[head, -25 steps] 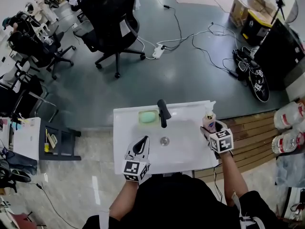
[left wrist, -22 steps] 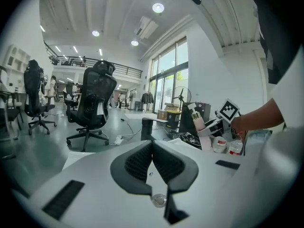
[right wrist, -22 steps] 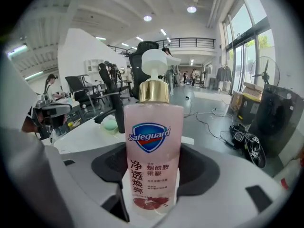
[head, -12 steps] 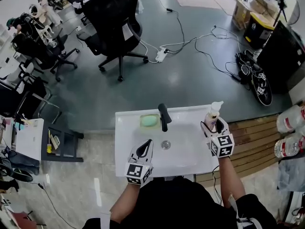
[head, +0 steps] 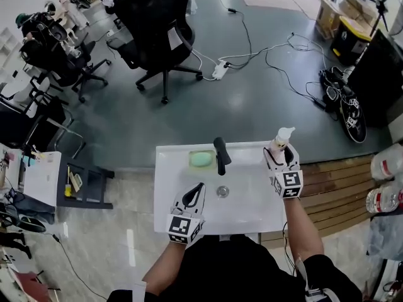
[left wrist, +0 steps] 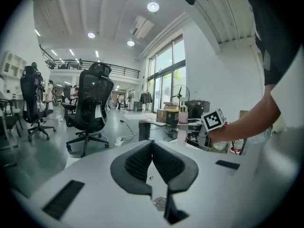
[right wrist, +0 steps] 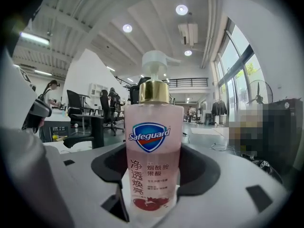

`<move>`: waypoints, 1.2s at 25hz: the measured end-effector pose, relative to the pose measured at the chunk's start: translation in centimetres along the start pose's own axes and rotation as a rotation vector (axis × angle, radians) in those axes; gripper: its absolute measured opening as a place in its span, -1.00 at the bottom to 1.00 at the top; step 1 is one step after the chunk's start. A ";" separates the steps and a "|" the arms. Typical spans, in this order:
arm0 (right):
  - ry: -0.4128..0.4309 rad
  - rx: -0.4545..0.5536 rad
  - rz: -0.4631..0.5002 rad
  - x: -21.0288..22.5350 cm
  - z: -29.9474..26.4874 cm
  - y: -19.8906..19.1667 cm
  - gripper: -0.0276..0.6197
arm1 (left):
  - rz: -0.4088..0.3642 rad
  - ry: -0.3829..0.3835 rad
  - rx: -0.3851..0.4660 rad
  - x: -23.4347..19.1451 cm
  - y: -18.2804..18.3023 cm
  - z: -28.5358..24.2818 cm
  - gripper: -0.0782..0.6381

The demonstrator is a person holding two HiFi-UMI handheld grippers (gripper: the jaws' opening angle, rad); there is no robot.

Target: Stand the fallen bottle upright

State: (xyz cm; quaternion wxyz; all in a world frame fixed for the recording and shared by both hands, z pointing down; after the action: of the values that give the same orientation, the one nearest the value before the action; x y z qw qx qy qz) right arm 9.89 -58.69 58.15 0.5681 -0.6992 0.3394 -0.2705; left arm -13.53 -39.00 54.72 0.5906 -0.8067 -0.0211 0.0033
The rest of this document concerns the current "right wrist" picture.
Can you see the long ceiling tube light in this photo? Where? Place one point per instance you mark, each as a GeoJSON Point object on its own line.
{"type": "Point", "coordinates": [34, 38]}
{"type": "Point", "coordinates": [43, 72]}

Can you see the clothes rack with dark garments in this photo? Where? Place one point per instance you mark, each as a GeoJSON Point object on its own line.
{"type": "Point", "coordinates": [219, 108]}

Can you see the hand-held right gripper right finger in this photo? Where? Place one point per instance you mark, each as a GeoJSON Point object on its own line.
{"type": "Point", "coordinates": [221, 205]}

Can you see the white ceiling air conditioner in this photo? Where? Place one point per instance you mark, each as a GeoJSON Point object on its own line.
{"type": "Point", "coordinates": [188, 33]}

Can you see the pink pump soap bottle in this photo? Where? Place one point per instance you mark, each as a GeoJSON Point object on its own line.
{"type": "Point", "coordinates": [152, 174]}

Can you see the black mesh office chair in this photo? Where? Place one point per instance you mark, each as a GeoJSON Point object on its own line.
{"type": "Point", "coordinates": [75, 101]}

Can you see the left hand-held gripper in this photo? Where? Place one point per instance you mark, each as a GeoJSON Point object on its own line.
{"type": "Point", "coordinates": [19, 96]}

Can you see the round ceiling light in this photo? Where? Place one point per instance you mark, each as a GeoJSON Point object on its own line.
{"type": "Point", "coordinates": [127, 28]}
{"type": "Point", "coordinates": [188, 53]}
{"type": "Point", "coordinates": [181, 9]}

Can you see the black balcony railing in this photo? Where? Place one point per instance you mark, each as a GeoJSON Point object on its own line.
{"type": "Point", "coordinates": [187, 82]}

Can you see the black high-back office chair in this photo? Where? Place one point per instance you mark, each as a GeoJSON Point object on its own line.
{"type": "Point", "coordinates": [106, 108]}

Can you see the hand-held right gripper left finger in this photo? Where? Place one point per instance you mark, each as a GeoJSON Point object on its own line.
{"type": "Point", "coordinates": [83, 189]}

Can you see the white office desk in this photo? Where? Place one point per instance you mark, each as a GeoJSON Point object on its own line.
{"type": "Point", "coordinates": [57, 117]}

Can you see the black standing fan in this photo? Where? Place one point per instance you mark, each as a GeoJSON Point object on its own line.
{"type": "Point", "coordinates": [258, 94]}

